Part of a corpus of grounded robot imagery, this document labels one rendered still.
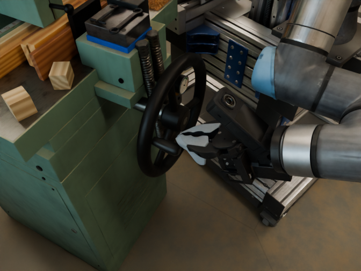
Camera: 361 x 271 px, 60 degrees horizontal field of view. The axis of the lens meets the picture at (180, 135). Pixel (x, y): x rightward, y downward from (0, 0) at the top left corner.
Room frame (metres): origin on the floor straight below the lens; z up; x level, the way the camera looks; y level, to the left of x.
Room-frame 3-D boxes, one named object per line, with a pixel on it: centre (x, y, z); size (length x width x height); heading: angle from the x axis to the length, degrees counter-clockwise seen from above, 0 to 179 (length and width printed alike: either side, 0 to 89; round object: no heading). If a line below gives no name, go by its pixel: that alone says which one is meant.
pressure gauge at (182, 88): (0.78, 0.00, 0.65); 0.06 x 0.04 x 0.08; 152
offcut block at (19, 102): (0.42, 0.29, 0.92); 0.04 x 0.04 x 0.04; 41
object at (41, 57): (0.61, 0.23, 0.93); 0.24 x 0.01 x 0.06; 152
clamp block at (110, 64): (0.59, 0.12, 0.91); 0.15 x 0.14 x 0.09; 152
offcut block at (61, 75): (0.50, 0.24, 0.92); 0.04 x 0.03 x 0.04; 2
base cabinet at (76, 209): (0.70, 0.42, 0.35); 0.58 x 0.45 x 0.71; 62
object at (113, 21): (0.60, 0.12, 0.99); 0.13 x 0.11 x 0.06; 152
